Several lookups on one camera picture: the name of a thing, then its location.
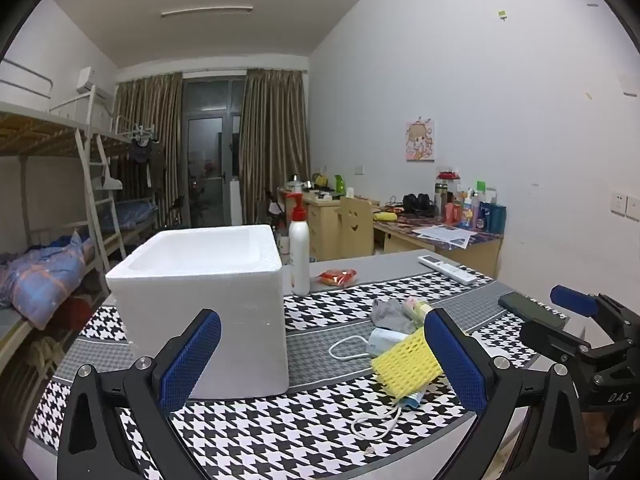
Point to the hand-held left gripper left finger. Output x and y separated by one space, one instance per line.
192 360

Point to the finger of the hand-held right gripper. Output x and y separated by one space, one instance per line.
550 340
572 300

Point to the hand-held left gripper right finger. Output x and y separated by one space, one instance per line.
455 365

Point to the yellow foam net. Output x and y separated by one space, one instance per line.
405 365

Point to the white foam box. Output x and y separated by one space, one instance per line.
200 285

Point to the grey cloth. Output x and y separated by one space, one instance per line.
390 312

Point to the person's right hand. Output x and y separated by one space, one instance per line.
598 432

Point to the black smartphone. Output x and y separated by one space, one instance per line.
530 310

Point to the pink yellow plastic-wrapped bundle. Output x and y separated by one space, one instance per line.
419 307

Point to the white remote control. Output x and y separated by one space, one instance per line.
447 269

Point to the row of toiletry bottles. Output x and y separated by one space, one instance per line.
482 217

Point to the red bag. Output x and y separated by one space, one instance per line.
77 312

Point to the printed paper sheets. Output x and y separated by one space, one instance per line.
445 235

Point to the beige crumpled cloth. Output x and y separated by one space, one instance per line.
47 355

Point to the red snack packet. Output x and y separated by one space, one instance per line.
337 277

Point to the houndstooth tablecloth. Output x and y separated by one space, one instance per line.
325 435

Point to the white spray bottle red pump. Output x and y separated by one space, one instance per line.
300 255

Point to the white metal bunk bed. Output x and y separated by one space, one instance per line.
135 212
30 130

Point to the white narrow cabinet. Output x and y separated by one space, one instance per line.
235 205

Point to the black headphones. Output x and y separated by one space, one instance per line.
417 204

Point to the blue plaid quilt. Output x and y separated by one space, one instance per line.
45 280

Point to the wooden chair smiley cutout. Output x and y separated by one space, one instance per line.
352 230

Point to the white bunk bed ladder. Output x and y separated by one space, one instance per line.
102 203

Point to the steel kettle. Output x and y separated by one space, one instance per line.
295 183

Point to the glass balcony door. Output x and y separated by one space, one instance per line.
205 150

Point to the green bottle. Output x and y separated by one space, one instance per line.
340 186

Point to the hanging dark clothes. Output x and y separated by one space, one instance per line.
142 152

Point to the brown curtain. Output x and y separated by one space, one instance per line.
272 135
160 135

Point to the white air conditioner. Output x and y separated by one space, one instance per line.
87 80

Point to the ceiling tube lamp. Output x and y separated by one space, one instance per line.
207 11

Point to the cartoon wall poster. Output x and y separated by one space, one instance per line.
420 140

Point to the white wall switch plate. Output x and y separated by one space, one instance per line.
628 84

